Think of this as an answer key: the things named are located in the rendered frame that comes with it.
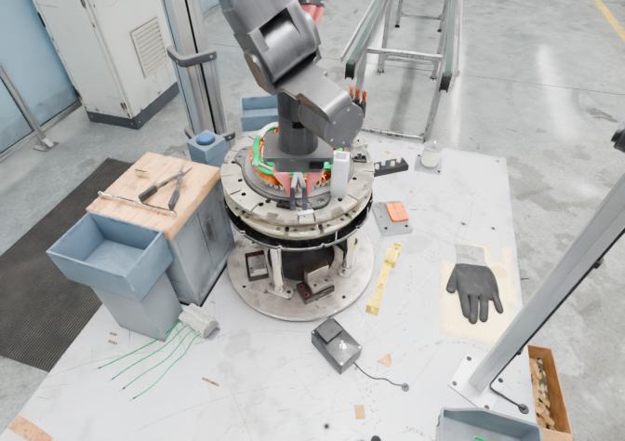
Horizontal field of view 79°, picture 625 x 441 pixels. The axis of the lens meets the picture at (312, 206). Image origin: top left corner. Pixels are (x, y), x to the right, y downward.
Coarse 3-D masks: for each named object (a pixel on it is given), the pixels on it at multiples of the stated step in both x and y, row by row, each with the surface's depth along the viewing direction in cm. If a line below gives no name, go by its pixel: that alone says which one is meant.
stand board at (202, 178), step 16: (144, 160) 85; (160, 160) 85; (176, 160) 85; (128, 176) 81; (160, 176) 81; (192, 176) 81; (208, 176) 81; (112, 192) 78; (128, 192) 78; (160, 192) 78; (192, 192) 78; (208, 192) 81; (96, 208) 74; (112, 208) 74; (128, 208) 74; (176, 208) 74; (192, 208) 76; (144, 224) 71; (160, 224) 71; (176, 224) 72
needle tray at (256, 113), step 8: (256, 96) 106; (264, 96) 106; (272, 96) 106; (240, 104) 102; (248, 104) 107; (256, 104) 107; (264, 104) 108; (272, 104) 108; (240, 112) 100; (248, 112) 107; (256, 112) 107; (264, 112) 107; (272, 112) 107; (248, 120) 99; (256, 120) 99; (264, 120) 99; (272, 120) 100; (248, 128) 100; (256, 128) 101
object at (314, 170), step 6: (276, 162) 55; (282, 162) 54; (288, 162) 54; (294, 162) 54; (300, 162) 54; (306, 162) 54; (312, 162) 56; (318, 162) 56; (276, 168) 55; (282, 168) 55; (288, 168) 55; (294, 168) 55; (300, 168) 55; (306, 168) 55; (312, 168) 55; (318, 168) 55; (312, 174) 56; (318, 174) 56; (312, 180) 57; (312, 186) 59
